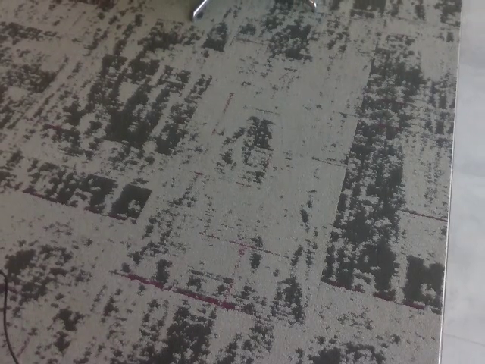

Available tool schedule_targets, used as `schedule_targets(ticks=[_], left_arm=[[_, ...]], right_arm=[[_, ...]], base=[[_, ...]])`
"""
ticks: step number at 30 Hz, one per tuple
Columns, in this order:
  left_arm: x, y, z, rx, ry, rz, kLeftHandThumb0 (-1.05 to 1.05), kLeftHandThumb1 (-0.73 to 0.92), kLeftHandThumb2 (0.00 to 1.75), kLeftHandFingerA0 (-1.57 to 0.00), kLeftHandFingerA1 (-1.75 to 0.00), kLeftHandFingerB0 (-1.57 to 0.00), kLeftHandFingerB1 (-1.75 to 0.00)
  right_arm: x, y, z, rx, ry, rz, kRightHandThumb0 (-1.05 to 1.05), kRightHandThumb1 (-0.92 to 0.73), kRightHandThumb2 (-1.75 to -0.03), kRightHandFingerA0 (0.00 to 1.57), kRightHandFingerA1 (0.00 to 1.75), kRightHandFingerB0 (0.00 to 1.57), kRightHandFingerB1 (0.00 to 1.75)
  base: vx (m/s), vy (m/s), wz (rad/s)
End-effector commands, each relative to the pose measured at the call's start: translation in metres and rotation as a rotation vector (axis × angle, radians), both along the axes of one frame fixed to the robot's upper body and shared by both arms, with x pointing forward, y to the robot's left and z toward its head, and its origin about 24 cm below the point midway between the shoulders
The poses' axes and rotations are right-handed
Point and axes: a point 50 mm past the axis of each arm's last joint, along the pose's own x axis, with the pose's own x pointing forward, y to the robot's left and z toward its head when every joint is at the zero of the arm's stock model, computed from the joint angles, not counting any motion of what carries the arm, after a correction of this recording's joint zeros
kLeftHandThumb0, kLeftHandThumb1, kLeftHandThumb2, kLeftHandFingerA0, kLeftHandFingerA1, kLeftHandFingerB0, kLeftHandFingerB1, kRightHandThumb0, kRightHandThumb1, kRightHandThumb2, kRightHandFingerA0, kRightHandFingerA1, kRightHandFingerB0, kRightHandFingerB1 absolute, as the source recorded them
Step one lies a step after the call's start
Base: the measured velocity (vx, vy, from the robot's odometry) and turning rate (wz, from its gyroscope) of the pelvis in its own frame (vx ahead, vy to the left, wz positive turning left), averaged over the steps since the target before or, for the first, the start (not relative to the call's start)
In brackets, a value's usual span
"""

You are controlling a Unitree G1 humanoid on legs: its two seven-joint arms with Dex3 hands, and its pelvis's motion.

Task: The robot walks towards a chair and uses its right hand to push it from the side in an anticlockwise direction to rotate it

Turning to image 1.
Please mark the purple fabric swivel armchair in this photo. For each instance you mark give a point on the purple fabric swivel armchair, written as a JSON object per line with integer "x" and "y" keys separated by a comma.
{"x": 199, "y": 11}

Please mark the silver floor edge strip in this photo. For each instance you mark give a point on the silver floor edge strip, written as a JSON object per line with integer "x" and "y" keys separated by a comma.
{"x": 451, "y": 182}

